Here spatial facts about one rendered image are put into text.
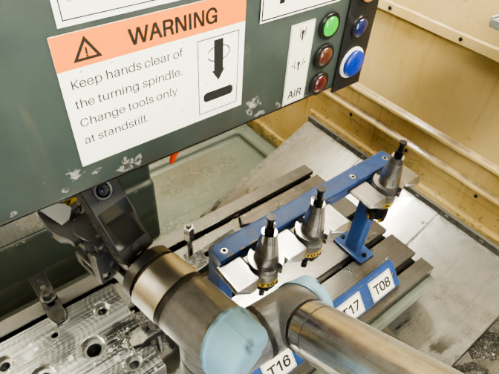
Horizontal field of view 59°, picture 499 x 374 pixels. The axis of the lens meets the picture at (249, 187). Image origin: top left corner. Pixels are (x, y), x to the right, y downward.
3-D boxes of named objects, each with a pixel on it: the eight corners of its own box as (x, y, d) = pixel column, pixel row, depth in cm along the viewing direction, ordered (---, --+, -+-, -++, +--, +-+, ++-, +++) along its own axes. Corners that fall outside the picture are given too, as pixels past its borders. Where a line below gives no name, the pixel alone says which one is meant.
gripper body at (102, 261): (73, 260, 59) (131, 317, 55) (59, 219, 53) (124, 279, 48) (119, 228, 64) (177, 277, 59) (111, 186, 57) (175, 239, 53)
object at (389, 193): (386, 176, 96) (390, 168, 94) (406, 194, 93) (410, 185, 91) (364, 185, 94) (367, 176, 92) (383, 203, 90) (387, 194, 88)
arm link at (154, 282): (150, 303, 47) (205, 256, 51) (122, 277, 48) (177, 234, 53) (154, 335, 52) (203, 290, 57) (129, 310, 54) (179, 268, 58)
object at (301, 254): (312, 254, 79) (313, 251, 78) (290, 268, 76) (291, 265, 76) (286, 229, 83) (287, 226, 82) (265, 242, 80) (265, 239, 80)
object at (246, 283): (265, 285, 74) (266, 282, 73) (240, 301, 71) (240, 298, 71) (240, 257, 78) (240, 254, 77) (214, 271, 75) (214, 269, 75)
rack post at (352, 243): (373, 255, 118) (407, 174, 98) (359, 265, 116) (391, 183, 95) (345, 232, 124) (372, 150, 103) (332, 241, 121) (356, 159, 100)
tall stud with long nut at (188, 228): (197, 258, 115) (196, 225, 105) (188, 263, 113) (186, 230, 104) (191, 251, 116) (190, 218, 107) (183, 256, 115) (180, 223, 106)
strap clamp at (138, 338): (193, 336, 99) (190, 300, 89) (139, 371, 93) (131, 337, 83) (185, 325, 101) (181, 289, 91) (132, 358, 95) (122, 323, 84)
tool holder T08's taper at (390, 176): (389, 171, 94) (399, 146, 89) (404, 184, 91) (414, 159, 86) (373, 177, 92) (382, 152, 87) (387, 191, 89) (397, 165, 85)
